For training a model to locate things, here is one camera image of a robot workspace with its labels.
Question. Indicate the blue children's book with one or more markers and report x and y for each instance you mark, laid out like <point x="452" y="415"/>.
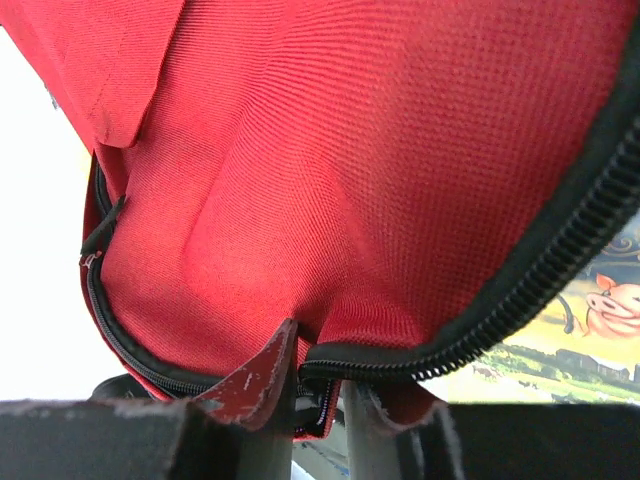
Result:
<point x="318" y="460"/>

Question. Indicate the Animal Farm book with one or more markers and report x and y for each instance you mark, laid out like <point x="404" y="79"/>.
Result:
<point x="583" y="347"/>

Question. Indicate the red student backpack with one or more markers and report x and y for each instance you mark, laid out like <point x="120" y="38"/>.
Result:
<point x="402" y="183"/>

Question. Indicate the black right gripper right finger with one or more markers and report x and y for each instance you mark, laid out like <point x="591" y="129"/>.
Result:
<point x="393" y="439"/>

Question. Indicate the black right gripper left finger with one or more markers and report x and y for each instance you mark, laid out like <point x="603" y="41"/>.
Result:
<point x="242" y="428"/>

